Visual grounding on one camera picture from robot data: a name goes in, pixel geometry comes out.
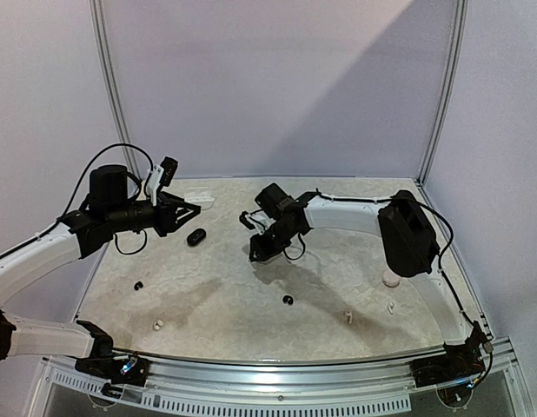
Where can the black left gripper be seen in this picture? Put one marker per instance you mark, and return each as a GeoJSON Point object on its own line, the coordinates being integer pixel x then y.
{"type": "Point", "coordinates": [167, 204]}

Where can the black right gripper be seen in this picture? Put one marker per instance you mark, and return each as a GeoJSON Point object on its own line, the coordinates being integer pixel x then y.
{"type": "Point", "coordinates": [265, 239]}

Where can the right aluminium wall post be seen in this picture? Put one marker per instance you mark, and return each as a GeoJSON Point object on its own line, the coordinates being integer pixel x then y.
{"type": "Point", "coordinates": [447, 85]}

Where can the black oval charging case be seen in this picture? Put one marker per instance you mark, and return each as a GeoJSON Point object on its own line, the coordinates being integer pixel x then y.
{"type": "Point", "coordinates": [196, 237]}

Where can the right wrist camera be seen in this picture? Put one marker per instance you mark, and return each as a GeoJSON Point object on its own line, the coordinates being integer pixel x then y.
{"type": "Point", "coordinates": [256, 220]}

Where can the white oval charging case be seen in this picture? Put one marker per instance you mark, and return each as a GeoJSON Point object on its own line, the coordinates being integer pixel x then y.
{"type": "Point", "coordinates": [200, 196]}

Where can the left aluminium wall post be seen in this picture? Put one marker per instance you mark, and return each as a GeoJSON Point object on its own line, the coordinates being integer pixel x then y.
{"type": "Point", "coordinates": [109, 77]}

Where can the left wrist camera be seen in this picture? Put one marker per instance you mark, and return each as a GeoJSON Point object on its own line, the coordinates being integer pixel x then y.
{"type": "Point", "coordinates": [160, 176]}

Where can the aluminium front rail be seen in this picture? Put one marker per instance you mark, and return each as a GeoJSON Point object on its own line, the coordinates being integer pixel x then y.
{"type": "Point", "coordinates": [382, 387]}

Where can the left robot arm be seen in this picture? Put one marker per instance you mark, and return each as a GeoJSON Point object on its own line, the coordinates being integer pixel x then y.
{"type": "Point", "coordinates": [117, 202]}

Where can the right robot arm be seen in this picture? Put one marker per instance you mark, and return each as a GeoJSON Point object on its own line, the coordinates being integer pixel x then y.
{"type": "Point", "coordinates": [411, 251]}

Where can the aluminium wall post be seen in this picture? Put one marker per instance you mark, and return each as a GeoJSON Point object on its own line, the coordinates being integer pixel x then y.
{"type": "Point", "coordinates": [109, 77]}
{"type": "Point", "coordinates": [447, 85]}

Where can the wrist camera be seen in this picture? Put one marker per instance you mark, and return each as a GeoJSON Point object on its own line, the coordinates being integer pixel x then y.
{"type": "Point", "coordinates": [256, 220]}
{"type": "Point", "coordinates": [160, 176]}

